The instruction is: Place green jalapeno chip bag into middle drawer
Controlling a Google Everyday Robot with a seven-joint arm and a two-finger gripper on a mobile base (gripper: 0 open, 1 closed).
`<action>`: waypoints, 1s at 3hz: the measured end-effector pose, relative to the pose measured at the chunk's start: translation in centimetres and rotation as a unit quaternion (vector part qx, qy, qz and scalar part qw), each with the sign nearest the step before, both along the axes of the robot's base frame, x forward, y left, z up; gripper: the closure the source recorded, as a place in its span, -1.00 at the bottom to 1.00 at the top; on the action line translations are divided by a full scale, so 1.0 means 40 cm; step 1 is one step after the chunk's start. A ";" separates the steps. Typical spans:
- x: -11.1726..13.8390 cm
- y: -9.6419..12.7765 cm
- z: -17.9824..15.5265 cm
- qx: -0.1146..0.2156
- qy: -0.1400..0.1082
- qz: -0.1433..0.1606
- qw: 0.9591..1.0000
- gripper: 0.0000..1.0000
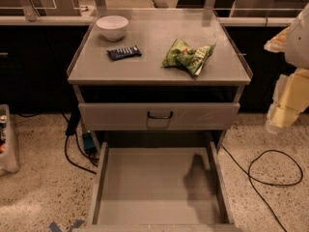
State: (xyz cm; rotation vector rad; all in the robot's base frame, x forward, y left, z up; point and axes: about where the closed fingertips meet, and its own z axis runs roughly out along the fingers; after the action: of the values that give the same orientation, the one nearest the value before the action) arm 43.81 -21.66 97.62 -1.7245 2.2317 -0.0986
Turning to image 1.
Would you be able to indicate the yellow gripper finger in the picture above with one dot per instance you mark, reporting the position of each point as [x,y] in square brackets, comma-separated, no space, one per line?
[290,99]
[277,43]

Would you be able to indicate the green jalapeno chip bag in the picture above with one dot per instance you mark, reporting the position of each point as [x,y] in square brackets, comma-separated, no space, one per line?
[182,55]

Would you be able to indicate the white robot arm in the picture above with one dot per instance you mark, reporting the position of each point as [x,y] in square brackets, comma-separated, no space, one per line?
[297,41]

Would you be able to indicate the closed grey top drawer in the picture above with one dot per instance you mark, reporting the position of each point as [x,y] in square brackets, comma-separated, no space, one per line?
[183,116]

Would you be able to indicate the grey drawer cabinet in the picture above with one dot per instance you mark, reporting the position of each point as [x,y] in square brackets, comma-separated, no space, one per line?
[98,79]

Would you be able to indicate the open grey middle drawer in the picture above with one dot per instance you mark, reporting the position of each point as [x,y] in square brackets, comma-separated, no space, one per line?
[146,189]

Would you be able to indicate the dark blue snack bar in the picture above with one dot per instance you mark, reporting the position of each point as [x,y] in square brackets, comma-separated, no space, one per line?
[123,53]

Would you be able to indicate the white ceramic bowl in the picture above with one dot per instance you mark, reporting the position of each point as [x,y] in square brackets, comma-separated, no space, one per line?
[112,27]

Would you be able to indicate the blue power adapter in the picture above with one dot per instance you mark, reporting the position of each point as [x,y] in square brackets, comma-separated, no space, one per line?
[88,143]

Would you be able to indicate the clear plastic bin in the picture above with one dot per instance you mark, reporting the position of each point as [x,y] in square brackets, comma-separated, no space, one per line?
[9,156]

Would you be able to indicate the black drawer handle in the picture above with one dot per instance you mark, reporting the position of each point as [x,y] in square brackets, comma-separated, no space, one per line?
[160,117]

